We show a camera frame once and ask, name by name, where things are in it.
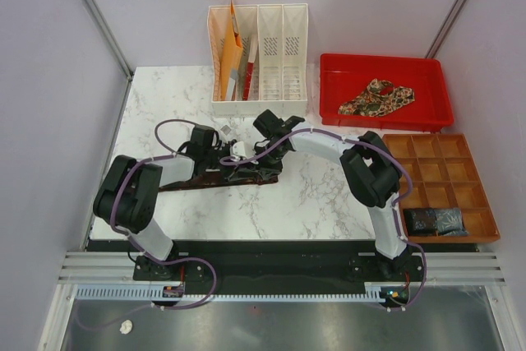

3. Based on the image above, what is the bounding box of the dark red patterned tie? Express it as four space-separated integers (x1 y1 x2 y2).
159 168 276 192

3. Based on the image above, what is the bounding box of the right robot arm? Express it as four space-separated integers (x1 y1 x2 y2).
253 110 407 280

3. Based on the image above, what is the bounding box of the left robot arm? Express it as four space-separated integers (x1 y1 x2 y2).
93 124 261 279

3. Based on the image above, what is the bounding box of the grey folder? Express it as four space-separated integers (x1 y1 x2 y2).
225 68 238 101

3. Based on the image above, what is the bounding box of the red plastic bin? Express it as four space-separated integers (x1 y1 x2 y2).
320 53 454 132

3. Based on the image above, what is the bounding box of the orange envelope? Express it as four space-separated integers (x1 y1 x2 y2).
220 2 243 101

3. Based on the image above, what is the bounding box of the white file organizer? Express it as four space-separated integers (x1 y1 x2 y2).
208 3 308 118

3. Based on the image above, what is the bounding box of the floral cream patterned tie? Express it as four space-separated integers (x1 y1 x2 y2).
338 79 415 118

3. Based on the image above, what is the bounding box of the red white booklet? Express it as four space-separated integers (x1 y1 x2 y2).
242 35 258 101

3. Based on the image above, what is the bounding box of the dark rolled tie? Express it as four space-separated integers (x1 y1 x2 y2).
403 208 437 236

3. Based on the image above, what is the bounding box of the brown compartment tray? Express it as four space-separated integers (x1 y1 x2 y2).
383 134 501 244

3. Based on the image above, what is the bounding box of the blue-grey rolled tie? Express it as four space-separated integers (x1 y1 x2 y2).
435 208 468 237

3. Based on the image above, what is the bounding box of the crumpled white paper ball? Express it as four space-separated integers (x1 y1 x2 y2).
119 320 133 335

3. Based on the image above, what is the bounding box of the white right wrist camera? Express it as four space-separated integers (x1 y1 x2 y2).
230 141 251 162

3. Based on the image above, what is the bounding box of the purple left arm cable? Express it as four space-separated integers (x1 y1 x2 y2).
110 119 194 264

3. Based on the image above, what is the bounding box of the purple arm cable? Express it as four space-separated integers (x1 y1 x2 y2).
110 119 194 264
219 128 428 307

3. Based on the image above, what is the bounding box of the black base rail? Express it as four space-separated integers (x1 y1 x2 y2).
133 240 424 293

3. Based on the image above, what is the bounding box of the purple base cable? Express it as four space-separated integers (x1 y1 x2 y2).
73 259 219 332

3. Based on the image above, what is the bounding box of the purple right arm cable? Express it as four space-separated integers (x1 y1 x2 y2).
219 128 428 307

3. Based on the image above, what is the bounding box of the white cable duct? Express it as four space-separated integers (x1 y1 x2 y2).
76 283 410 303

